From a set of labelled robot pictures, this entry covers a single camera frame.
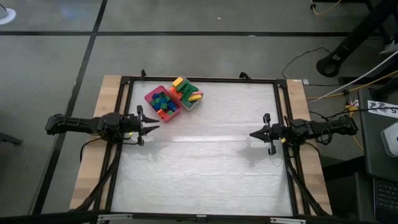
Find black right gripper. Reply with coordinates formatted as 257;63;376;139
249;113;289;156

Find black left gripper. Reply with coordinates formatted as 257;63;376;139
123;105;161;146

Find pink plastic bin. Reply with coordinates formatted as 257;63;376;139
144;85;182;123

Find clear plastic bin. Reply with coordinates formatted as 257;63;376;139
169;76;205;112

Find grey side cabinet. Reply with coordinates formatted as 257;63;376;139
357;88;398;181

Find white printed paper label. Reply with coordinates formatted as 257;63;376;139
368;100;398;119

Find white rounded device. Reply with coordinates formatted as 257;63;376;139
381;122;398;158

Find black floor stand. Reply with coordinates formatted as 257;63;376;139
316;0;398;78

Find dark grey floor object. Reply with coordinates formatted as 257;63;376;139
0;132;24;146

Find black keyboard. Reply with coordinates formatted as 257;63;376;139
373;177;398;223

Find black gantry bar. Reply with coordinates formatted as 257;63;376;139
0;208;398;224

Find white floor disc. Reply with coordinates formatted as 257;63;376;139
0;7;17;26

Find black arm base cables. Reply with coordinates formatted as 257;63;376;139
307;110;331;122

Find black left base cable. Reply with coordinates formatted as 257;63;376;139
80;136;105;162

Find black aluminium table frame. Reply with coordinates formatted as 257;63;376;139
70;74;332;218

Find thin black floor cable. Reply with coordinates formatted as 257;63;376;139
281;46;332;86

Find yellow cable loop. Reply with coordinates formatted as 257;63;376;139
345;104;364;152

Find white floor cable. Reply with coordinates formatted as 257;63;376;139
307;49;398;104

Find yellow floor cable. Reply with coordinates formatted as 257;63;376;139
310;0;343;16
306;70;398;101

